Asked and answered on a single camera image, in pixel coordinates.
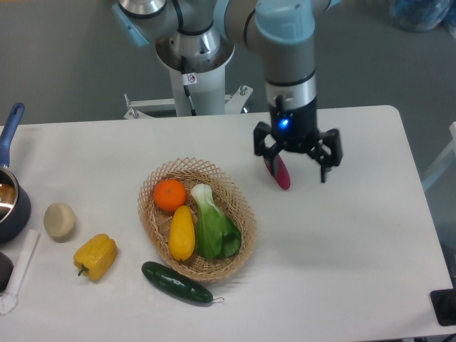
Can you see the white spatula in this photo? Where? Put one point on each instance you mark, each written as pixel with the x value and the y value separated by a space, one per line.
pixel 9 297

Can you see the white frame right edge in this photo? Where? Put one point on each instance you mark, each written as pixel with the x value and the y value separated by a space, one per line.
pixel 441 163

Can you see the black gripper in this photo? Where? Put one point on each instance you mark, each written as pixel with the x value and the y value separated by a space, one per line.
pixel 295 130

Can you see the green bok choy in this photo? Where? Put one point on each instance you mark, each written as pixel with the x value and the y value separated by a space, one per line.
pixel 216 235

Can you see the yellow bell pepper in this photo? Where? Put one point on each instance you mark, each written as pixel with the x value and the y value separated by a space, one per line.
pixel 95 257

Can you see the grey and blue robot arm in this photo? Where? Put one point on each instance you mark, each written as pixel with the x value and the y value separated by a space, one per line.
pixel 279 32

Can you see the orange tangerine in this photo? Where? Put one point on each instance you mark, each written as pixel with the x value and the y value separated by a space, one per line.
pixel 169 195

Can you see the dark blue saucepan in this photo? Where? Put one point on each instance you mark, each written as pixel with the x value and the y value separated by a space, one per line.
pixel 15 202

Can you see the dark green cucumber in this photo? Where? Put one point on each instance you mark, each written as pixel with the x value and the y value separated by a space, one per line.
pixel 175 284

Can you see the blue plastic bag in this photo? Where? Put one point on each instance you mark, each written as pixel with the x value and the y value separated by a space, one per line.
pixel 419 16

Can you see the black device at table edge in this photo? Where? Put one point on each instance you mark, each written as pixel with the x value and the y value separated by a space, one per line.
pixel 443 302

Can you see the beige round potato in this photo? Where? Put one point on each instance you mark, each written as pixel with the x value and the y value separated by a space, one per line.
pixel 59 221

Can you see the dark round object left edge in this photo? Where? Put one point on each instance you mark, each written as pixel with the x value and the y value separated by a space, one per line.
pixel 6 269

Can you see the purple sweet potato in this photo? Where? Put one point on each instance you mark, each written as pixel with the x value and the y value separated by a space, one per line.
pixel 277 169

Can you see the woven wicker basket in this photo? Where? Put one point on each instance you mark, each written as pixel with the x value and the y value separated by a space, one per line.
pixel 227 196

